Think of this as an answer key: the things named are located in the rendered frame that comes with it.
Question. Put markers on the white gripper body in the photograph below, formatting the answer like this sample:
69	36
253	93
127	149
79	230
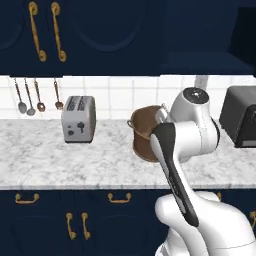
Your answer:
161	115

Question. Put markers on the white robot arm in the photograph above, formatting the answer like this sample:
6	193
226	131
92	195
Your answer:
200	133

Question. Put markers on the brown round basket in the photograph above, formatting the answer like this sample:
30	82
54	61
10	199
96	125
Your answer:
142	133

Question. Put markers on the navy base cabinet door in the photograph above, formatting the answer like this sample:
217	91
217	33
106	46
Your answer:
116	233
33	233

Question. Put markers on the black toaster oven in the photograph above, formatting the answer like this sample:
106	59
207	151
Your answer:
239	116

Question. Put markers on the silver two-slot toaster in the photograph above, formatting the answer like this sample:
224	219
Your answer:
79	123

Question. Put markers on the hanging brown fork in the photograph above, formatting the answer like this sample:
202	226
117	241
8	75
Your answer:
58	104

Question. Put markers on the navy drawer front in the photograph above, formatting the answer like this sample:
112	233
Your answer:
96	199
50	199

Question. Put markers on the hanging brown spoon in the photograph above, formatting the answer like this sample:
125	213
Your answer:
40	106

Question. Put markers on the hanging silver ladle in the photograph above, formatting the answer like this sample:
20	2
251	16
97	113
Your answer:
30	110

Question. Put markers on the hanging silver spoon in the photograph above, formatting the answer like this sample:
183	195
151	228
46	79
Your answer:
22	106

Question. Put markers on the navy wall cabinet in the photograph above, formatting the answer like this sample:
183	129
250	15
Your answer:
206	36

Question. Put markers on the navy wall cabinet door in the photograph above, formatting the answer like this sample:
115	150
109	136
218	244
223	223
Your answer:
106	33
13	33

